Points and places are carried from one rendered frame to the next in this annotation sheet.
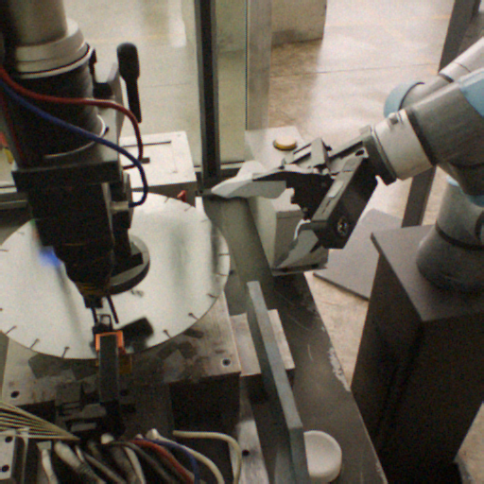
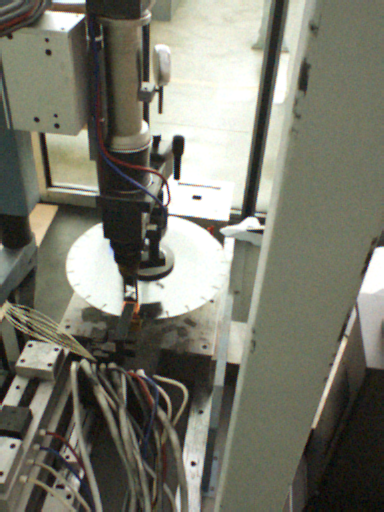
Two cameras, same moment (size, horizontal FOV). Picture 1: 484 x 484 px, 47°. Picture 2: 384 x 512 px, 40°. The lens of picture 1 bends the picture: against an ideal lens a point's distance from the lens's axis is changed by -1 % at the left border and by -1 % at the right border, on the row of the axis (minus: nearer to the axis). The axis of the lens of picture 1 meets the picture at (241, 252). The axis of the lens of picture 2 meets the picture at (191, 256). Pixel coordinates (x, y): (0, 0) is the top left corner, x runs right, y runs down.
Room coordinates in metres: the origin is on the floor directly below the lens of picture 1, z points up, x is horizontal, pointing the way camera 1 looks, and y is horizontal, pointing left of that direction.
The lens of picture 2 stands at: (-0.20, -0.14, 1.65)
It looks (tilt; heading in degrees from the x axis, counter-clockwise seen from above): 40 degrees down; 16
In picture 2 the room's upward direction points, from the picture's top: 4 degrees clockwise
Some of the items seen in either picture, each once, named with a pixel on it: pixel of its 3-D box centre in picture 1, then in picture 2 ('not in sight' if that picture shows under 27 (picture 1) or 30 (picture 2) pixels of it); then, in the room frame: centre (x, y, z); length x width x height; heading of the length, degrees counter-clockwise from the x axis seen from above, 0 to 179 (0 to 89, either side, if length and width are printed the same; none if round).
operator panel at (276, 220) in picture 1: (285, 197); not in sight; (0.90, -0.08, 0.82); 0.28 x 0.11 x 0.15; 11
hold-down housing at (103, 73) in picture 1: (102, 145); (154, 188); (0.50, 0.14, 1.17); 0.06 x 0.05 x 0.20; 2
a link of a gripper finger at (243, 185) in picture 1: (250, 176); (247, 227); (0.58, -0.01, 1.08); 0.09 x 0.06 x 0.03; 88
